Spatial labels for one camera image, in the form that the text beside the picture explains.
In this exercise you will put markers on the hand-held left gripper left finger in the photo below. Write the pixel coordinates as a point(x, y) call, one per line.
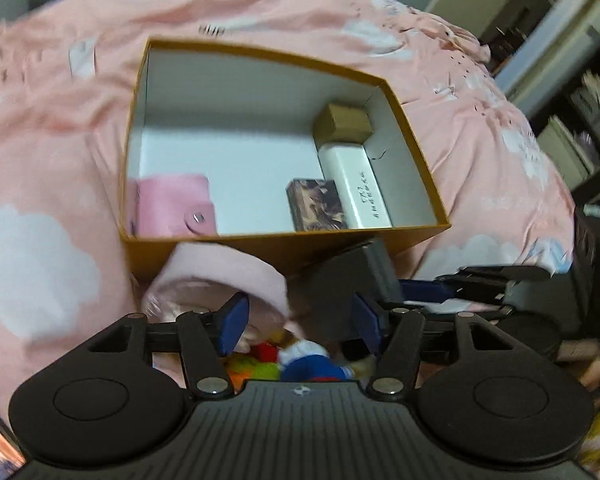
point(232, 321)

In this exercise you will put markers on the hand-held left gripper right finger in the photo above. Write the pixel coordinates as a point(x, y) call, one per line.
point(367, 322)

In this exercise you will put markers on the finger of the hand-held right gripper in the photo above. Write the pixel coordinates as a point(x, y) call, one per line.
point(495, 275)
point(425, 292)

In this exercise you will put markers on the dark grey box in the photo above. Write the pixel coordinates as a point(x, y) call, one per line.
point(345, 280)

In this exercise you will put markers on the small illustrated card box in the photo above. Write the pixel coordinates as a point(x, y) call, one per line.
point(317, 205)

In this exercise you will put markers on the long white box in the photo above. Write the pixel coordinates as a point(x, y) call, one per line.
point(355, 185)

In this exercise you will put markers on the pink card wallet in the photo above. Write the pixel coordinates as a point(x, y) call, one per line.
point(170, 205)

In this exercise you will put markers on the orange cardboard box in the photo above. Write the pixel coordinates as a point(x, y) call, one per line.
point(240, 160)

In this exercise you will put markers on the small brown box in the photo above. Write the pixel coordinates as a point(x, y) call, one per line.
point(342, 122)

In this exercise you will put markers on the red crochet ball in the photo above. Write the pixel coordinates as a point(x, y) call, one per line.
point(265, 351)

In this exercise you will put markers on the pink fabric pouch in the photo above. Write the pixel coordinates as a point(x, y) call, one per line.
point(220, 270)

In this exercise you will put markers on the orange crochet fruit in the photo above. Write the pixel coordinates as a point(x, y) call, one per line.
point(255, 372)

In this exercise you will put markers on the dark shelf unit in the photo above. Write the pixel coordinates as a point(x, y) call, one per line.
point(575, 85)

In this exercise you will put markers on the pink cloud-print blanket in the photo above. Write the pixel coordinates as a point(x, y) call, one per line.
point(50, 160)

